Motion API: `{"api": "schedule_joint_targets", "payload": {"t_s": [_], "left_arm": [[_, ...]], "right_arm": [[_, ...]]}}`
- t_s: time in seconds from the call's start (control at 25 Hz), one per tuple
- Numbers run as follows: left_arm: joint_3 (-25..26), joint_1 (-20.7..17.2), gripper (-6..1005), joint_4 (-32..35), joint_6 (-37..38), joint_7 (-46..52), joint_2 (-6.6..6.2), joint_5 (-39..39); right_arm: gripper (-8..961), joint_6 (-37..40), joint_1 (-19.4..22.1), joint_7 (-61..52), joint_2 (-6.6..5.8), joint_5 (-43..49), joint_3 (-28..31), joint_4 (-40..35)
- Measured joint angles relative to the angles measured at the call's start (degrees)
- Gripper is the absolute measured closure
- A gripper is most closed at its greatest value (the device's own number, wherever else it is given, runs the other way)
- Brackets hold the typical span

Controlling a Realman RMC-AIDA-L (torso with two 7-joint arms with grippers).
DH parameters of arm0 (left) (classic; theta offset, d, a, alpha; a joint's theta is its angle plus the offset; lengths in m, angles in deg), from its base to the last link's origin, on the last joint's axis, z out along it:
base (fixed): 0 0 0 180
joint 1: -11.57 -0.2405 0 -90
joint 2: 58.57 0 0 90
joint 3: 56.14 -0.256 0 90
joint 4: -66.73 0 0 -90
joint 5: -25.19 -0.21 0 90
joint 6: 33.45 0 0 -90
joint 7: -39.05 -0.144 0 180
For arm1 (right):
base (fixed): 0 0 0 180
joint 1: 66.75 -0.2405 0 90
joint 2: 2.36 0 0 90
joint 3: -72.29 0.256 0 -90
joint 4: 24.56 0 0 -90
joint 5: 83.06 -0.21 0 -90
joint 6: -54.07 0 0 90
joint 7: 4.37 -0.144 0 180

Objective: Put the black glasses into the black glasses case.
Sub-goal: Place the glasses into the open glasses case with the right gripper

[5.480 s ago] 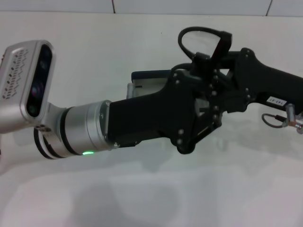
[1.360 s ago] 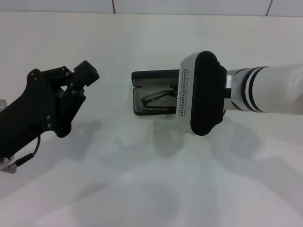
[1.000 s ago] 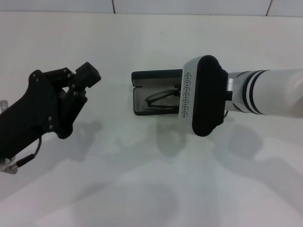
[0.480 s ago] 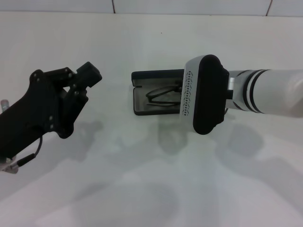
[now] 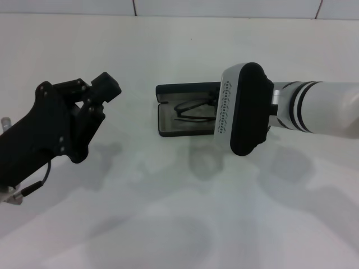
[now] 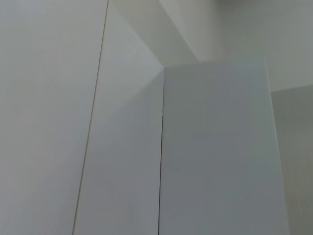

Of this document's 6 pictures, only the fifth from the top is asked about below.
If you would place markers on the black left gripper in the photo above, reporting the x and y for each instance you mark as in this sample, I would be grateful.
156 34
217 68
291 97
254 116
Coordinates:
42 134

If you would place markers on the black glasses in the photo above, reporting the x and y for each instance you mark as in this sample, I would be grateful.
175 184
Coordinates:
196 119

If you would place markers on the black glasses case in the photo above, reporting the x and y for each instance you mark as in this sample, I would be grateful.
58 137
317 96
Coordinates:
168 123

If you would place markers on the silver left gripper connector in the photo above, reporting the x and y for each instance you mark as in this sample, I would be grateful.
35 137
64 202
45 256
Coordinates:
6 123

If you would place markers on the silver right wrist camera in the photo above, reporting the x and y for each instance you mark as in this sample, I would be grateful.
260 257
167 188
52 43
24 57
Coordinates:
249 112

